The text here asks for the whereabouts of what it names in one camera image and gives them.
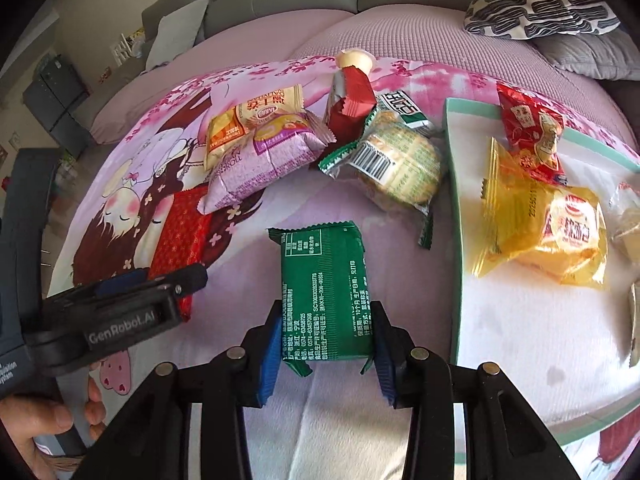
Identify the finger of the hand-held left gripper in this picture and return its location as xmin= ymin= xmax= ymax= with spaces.
xmin=92 ymin=269 xmax=151 ymax=295
xmin=42 ymin=263 xmax=209 ymax=312

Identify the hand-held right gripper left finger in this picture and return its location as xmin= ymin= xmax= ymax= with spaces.
xmin=70 ymin=300 xmax=286 ymax=480

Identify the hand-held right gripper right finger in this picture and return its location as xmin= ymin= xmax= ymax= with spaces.
xmin=367 ymin=302 xmax=583 ymax=480

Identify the red patterned snack packet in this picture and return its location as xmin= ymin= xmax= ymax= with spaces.
xmin=148 ymin=191 xmax=214 ymax=322

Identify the dark green snack packet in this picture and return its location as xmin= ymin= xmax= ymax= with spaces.
xmin=267 ymin=221 xmax=377 ymax=379

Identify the white tray with teal rim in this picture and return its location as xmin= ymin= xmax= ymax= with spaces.
xmin=445 ymin=97 xmax=640 ymax=449

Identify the yellow bread packet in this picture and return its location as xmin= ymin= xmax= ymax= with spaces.
xmin=472 ymin=137 xmax=609 ymax=291

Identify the green and white foil packet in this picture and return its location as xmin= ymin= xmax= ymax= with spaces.
xmin=372 ymin=91 xmax=435 ymax=137

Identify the small red cartoon packet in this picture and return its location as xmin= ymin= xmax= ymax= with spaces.
xmin=496 ymin=82 xmax=569 ymax=186

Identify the yellow jelly cup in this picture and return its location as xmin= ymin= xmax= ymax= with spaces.
xmin=336 ymin=49 xmax=376 ymax=75

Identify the clear snack packet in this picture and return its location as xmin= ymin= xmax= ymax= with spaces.
xmin=607 ymin=182 xmax=640 ymax=261

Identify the person's left hand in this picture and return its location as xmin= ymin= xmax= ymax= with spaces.
xmin=0 ymin=376 xmax=109 ymax=480

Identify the printed pink blanket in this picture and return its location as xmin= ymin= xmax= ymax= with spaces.
xmin=47 ymin=55 xmax=640 ymax=480

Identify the purple cake roll packet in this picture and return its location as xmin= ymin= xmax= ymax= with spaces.
xmin=199 ymin=110 xmax=335 ymax=216

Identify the orange and cream snack packet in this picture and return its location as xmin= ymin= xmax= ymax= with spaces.
xmin=204 ymin=84 xmax=306 ymax=171

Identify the clear green-edged pastry packet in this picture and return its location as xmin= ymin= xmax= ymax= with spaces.
xmin=319 ymin=110 xmax=447 ymax=250

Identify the dark cabinet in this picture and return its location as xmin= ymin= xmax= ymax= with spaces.
xmin=22 ymin=55 xmax=91 ymax=156

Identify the small white rack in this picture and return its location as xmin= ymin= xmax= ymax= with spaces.
xmin=111 ymin=30 xmax=146 ymax=66

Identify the red foil snack packet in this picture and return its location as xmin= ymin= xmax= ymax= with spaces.
xmin=324 ymin=67 xmax=379 ymax=146

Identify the light grey pillow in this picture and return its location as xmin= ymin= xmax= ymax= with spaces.
xmin=145 ymin=0 xmax=211 ymax=71

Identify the pink quilted sofa cover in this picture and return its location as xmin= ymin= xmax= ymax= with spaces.
xmin=90 ymin=2 xmax=640 ymax=161

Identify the dark grey pillow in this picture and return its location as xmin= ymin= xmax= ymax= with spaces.
xmin=532 ymin=27 xmax=640 ymax=81

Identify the black and white patterned pillow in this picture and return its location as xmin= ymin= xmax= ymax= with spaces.
xmin=464 ymin=0 xmax=621 ymax=41

